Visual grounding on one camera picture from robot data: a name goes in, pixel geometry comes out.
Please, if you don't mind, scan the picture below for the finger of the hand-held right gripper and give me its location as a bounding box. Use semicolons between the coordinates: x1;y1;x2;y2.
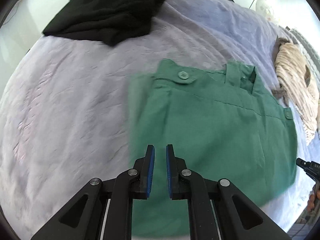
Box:
296;158;310;172

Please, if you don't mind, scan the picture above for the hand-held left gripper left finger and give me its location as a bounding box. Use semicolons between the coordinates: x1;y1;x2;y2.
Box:
31;144;155;240

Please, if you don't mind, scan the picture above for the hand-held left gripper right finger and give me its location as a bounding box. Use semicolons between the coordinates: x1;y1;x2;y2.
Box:
165;144;292;240

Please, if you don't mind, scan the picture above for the green work jacket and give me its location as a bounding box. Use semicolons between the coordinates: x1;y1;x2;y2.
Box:
127;58;299;238

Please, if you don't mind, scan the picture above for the person's right hand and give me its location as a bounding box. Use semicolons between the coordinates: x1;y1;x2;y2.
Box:
308;180;320;214

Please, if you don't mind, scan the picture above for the cream striped fleece robe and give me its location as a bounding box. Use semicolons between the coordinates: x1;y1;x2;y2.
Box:
274;42;320;145

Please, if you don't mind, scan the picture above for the lavender bed sheet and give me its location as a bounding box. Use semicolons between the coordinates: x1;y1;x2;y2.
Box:
0;0;320;240

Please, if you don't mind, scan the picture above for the white tufted headboard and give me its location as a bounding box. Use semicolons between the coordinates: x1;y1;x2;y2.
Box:
287;27;320;68

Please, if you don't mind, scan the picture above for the white patterned pillow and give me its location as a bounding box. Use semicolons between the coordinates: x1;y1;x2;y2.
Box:
255;0;275;22

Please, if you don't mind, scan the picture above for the black folded garment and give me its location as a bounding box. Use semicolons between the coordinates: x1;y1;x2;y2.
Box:
42;0;167;47

